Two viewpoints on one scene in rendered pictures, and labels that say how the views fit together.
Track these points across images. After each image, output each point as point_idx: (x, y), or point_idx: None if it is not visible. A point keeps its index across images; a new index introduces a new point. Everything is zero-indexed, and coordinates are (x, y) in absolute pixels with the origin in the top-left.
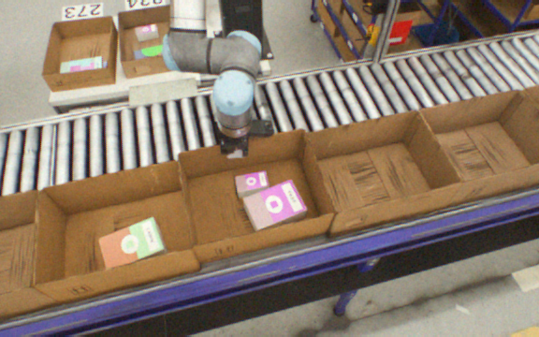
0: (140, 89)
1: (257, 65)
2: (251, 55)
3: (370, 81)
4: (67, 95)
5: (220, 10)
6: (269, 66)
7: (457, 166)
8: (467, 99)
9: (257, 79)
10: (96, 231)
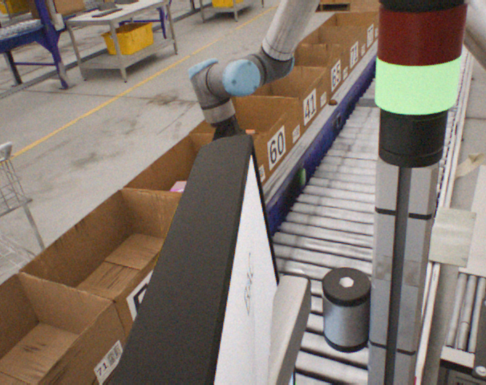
0: (466, 219)
1: (215, 81)
2: (218, 69)
3: None
4: (484, 175)
5: None
6: (450, 359)
7: (40, 377)
8: (48, 370)
9: (426, 332)
10: None
